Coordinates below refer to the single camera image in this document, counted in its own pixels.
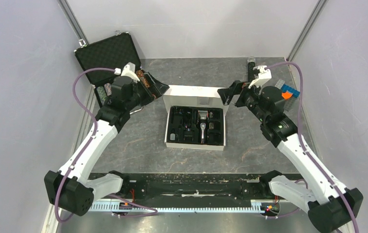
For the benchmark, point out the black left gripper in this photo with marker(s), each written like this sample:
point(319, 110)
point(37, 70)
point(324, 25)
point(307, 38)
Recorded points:
point(157, 89)

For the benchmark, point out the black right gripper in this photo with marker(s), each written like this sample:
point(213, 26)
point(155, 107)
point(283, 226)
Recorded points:
point(236, 88)

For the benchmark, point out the silver clipper blade head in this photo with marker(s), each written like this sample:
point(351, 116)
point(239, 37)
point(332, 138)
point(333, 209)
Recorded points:
point(202, 114)

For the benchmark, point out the black hair clipper body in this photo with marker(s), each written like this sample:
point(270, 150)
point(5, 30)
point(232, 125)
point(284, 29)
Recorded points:
point(203, 131)

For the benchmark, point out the white clipper kit box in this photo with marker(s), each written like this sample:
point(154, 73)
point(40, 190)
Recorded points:
point(182, 104)

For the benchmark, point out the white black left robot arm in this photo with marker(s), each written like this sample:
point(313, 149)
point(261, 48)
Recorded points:
point(70, 188)

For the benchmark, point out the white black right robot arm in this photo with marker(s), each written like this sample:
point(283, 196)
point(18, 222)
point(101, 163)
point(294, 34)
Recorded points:
point(329, 204)

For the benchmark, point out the black glitter tube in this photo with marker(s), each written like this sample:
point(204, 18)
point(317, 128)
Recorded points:
point(251, 63)

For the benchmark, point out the black poker chip case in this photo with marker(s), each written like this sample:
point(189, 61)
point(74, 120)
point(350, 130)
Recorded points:
point(113, 52)

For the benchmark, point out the black comb in tray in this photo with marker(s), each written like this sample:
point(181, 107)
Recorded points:
point(189, 138)

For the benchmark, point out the colourful building block set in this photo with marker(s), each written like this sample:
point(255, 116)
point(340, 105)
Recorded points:
point(289, 93)

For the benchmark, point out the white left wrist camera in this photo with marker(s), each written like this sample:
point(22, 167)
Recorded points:
point(129, 71)

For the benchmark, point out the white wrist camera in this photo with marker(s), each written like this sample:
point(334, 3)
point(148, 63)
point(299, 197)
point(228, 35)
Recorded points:
point(262, 75)
point(129, 71)

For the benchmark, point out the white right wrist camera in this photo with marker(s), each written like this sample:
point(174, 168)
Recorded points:
point(262, 75)

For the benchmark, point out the aluminium frame rail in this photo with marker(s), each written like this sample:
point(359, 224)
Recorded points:
point(110, 214)

